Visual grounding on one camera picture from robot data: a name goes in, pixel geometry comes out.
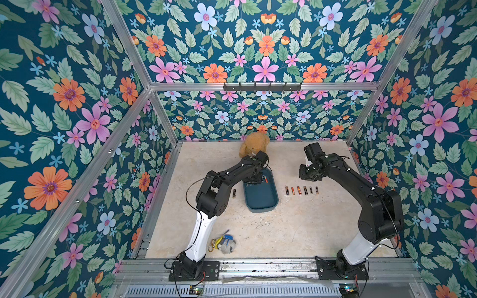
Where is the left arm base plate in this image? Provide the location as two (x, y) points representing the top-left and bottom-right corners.
(168, 261), (221, 282)

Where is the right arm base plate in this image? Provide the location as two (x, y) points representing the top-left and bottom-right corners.
(314, 256), (368, 281)

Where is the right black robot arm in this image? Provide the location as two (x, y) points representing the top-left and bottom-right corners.
(299, 143), (404, 271)

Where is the black wall hook rail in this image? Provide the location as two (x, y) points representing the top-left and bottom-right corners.
(222, 83), (302, 93)

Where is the teal plastic storage tray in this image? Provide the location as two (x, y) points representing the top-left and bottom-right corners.
(243, 168), (279, 213)

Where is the brown teddy bear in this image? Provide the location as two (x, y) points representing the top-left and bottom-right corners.
(239, 132), (270, 158)

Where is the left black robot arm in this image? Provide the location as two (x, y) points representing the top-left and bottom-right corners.
(184, 151), (269, 263)

